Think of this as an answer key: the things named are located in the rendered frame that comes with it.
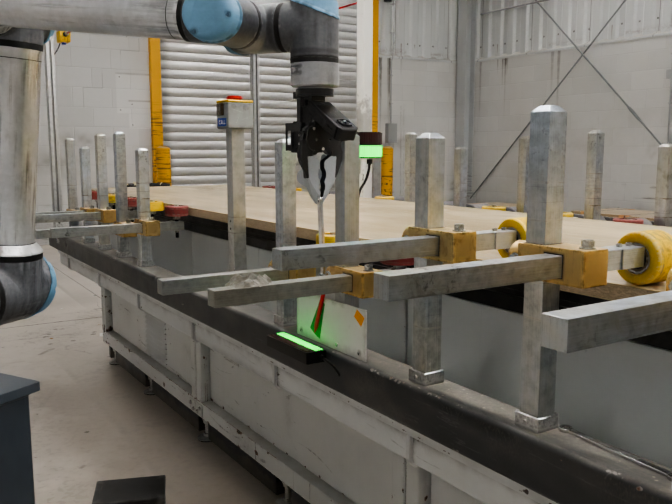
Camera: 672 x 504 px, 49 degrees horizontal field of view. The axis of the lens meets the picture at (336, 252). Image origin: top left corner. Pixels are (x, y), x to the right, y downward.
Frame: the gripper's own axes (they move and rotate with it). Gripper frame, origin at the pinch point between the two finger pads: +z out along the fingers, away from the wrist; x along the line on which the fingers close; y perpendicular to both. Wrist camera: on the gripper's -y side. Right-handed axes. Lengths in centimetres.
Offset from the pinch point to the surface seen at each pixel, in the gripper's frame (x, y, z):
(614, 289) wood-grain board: -22, -49, 12
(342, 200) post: -6.0, 1.6, 1.0
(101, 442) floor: 3, 153, 102
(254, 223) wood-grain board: -22, 72, 13
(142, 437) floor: -12, 149, 102
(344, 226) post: -6.0, 0.9, 6.0
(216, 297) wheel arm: 22.9, -2.8, 16.2
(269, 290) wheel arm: 12.6, -2.9, 16.0
